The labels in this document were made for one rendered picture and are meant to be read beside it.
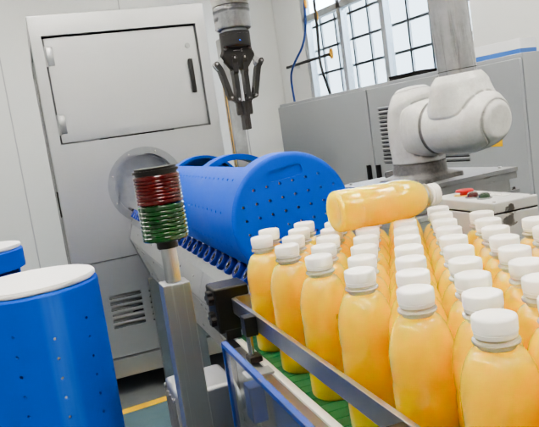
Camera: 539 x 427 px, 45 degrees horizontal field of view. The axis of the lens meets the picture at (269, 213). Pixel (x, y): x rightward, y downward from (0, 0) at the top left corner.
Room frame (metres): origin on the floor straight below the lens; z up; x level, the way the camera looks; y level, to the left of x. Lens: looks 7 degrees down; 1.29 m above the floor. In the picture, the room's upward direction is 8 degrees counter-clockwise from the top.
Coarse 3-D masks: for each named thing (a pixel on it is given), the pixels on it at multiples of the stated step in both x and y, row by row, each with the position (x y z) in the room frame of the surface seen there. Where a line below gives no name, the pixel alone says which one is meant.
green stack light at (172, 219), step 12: (168, 204) 0.85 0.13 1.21; (180, 204) 0.87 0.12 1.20; (144, 216) 0.86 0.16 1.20; (156, 216) 0.85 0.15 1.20; (168, 216) 0.85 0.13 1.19; (180, 216) 0.86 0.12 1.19; (144, 228) 0.86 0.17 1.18; (156, 228) 0.85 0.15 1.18; (168, 228) 0.85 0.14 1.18; (180, 228) 0.86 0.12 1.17; (144, 240) 0.86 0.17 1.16; (156, 240) 0.85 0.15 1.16; (168, 240) 0.85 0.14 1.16
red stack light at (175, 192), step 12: (132, 180) 0.87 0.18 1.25; (144, 180) 0.85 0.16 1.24; (156, 180) 0.85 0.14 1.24; (168, 180) 0.85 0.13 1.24; (180, 180) 0.88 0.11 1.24; (144, 192) 0.85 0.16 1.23; (156, 192) 0.85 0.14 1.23; (168, 192) 0.85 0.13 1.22; (180, 192) 0.87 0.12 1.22; (144, 204) 0.85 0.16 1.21; (156, 204) 0.85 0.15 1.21
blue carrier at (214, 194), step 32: (192, 160) 2.23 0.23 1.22; (224, 160) 1.80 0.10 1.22; (256, 160) 1.45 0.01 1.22; (288, 160) 1.42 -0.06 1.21; (320, 160) 1.45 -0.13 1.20; (192, 192) 1.76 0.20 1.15; (224, 192) 1.47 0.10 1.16; (256, 192) 1.40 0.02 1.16; (288, 192) 1.42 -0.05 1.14; (320, 192) 1.44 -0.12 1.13; (192, 224) 1.79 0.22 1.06; (224, 224) 1.44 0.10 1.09; (256, 224) 1.39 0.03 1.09; (320, 224) 1.44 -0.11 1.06
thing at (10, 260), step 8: (16, 248) 2.11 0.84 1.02; (0, 256) 2.03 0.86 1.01; (8, 256) 2.06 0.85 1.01; (16, 256) 2.09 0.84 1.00; (24, 256) 2.16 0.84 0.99; (0, 264) 2.03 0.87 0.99; (8, 264) 2.05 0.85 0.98; (16, 264) 2.08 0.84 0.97; (24, 264) 2.13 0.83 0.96; (0, 272) 2.03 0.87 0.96; (8, 272) 2.25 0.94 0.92; (16, 272) 2.24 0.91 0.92
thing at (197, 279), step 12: (132, 228) 3.30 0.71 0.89; (132, 240) 3.24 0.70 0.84; (144, 252) 2.92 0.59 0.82; (156, 252) 2.58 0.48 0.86; (144, 264) 3.34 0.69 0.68; (156, 264) 2.65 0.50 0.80; (180, 264) 2.15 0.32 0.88; (156, 276) 3.04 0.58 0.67; (192, 276) 1.95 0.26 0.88; (204, 276) 1.83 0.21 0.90; (192, 288) 1.93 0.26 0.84; (204, 288) 1.81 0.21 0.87; (192, 300) 2.07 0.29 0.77; (204, 300) 1.79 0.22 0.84; (204, 312) 1.92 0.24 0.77; (204, 324) 2.13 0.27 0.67; (216, 336) 1.99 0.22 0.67
